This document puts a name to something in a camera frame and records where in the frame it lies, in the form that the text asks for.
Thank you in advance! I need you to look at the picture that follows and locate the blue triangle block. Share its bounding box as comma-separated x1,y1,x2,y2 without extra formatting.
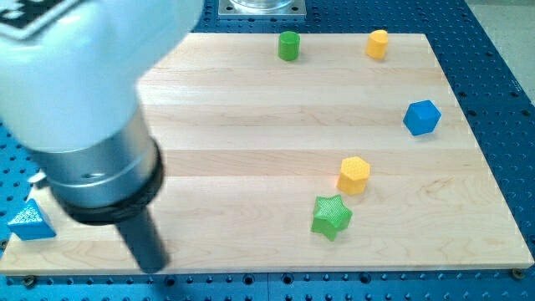
8,199,56,241

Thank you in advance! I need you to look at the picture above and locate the yellow hexagon block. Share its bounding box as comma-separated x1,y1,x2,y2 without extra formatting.
337,156,370,195

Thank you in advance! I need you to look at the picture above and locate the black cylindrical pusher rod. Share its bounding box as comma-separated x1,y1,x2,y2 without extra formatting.
115,208,169,273

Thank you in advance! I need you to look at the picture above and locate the blue hexagon block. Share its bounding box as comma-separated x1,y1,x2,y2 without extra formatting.
403,99,441,135

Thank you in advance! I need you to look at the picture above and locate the yellow rounded block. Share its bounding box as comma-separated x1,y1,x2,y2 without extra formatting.
365,29,389,59

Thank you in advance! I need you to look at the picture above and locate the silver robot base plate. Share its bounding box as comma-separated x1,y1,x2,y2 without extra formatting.
218,0,307,18

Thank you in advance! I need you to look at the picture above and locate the wooden board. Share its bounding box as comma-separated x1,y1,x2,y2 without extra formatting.
0,32,535,276

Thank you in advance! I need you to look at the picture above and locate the green cylinder block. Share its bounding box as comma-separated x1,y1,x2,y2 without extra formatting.
278,31,300,61

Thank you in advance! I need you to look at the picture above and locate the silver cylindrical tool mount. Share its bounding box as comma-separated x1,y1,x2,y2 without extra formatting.
30,109,164,225

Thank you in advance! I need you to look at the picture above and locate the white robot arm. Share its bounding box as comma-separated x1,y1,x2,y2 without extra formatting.
1,0,203,273

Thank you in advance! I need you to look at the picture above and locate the green star block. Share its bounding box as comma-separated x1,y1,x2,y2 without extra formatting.
311,195,353,242

